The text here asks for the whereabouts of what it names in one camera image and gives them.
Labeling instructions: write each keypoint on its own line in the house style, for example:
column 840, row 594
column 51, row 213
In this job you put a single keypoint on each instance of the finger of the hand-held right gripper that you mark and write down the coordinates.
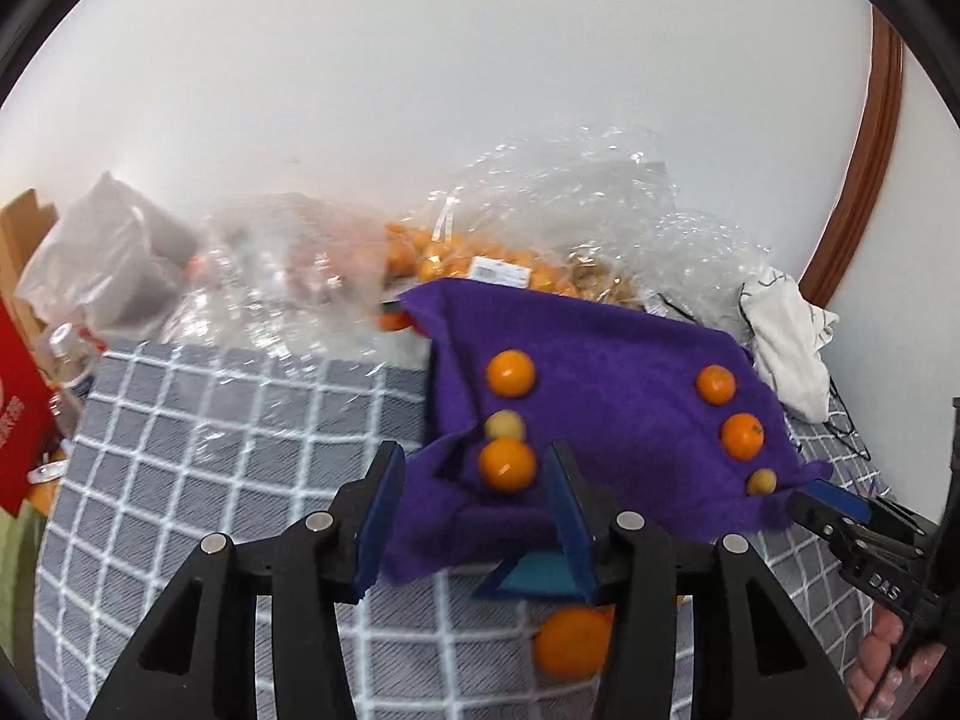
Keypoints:
column 900, row 519
column 829, row 504

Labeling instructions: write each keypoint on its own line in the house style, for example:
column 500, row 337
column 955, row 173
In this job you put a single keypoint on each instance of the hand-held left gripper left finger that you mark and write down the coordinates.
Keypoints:
column 377, row 521

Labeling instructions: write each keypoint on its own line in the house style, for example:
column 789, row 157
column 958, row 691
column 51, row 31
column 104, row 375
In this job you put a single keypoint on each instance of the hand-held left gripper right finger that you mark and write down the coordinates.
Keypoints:
column 571, row 521

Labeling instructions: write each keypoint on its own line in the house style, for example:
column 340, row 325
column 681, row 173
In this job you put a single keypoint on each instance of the blue tray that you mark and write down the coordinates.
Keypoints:
column 536, row 574

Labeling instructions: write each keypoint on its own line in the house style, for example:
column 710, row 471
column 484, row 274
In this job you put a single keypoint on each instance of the small yellow-green fruit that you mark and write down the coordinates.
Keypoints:
column 761, row 481
column 504, row 425

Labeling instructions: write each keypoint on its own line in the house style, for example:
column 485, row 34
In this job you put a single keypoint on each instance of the orange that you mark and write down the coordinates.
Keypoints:
column 571, row 641
column 716, row 384
column 508, row 466
column 742, row 436
column 511, row 373

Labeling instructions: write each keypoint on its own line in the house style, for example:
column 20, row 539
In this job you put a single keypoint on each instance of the purple towel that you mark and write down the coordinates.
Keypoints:
column 615, row 420

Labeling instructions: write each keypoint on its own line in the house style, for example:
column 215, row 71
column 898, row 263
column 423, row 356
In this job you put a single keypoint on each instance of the person's right hand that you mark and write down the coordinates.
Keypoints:
column 877, row 660

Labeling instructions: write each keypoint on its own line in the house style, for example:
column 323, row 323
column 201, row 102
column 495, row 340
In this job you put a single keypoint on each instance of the grey checked tablecloth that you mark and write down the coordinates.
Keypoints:
column 225, row 465

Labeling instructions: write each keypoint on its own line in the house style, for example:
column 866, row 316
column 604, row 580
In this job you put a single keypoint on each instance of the white cloth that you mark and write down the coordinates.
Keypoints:
column 791, row 345

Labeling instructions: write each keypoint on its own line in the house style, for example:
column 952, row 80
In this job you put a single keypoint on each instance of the clear bag of tan snacks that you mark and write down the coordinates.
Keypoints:
column 611, row 281

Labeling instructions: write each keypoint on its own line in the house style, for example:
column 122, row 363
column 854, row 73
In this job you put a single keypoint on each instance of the clear bag of oranges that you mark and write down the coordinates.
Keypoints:
column 465, row 255

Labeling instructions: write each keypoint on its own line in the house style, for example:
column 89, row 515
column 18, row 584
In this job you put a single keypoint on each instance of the crumpled clear plastic bag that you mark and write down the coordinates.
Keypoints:
column 600, row 195

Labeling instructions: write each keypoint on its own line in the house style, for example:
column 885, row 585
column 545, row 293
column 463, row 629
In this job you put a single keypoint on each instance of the clear plastic bottle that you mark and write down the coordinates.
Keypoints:
column 69, row 356

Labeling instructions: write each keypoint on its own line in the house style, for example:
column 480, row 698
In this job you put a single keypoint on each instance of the light green cloth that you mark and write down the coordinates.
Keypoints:
column 16, row 600

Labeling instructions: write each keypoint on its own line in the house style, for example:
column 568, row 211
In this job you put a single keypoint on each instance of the red paper bag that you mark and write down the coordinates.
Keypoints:
column 19, row 405

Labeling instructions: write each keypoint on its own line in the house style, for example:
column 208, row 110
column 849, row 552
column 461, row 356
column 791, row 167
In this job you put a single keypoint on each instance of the white plastic bag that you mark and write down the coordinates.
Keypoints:
column 105, row 255

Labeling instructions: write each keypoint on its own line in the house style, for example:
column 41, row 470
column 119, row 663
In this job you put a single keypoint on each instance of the cardboard box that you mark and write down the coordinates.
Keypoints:
column 22, row 232

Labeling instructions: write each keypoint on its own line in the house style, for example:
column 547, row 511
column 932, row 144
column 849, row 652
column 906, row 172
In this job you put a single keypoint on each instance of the brown wooden door frame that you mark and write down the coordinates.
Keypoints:
column 862, row 165

